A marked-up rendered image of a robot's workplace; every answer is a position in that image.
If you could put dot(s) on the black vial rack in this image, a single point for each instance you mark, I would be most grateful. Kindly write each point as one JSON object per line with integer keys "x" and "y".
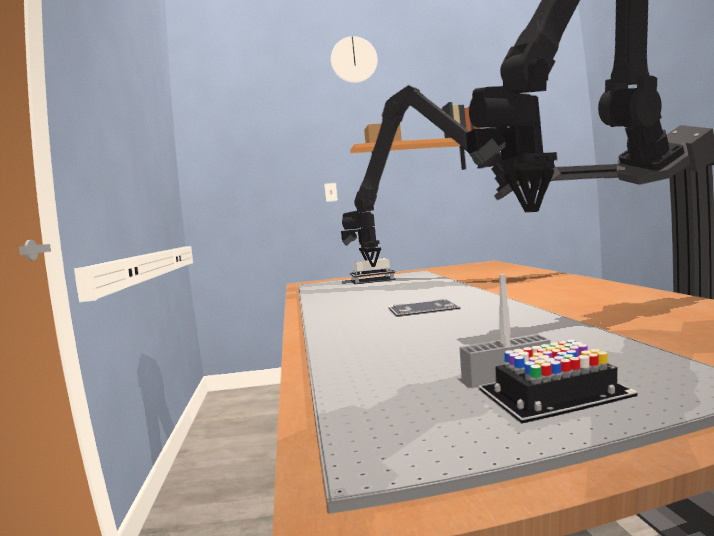
{"x": 555, "y": 392}

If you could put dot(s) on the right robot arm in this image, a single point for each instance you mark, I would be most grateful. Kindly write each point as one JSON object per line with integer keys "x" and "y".
{"x": 389, "y": 125}

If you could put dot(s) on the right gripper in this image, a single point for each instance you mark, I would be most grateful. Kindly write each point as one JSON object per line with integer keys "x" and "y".
{"x": 371, "y": 247}

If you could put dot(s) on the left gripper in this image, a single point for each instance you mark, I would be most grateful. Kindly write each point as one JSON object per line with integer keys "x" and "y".
{"x": 544, "y": 171}

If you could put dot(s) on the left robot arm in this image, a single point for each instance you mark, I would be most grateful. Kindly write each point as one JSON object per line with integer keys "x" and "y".
{"x": 492, "y": 107}

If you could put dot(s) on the cream grid rack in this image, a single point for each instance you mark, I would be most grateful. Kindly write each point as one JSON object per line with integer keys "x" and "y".
{"x": 365, "y": 265}

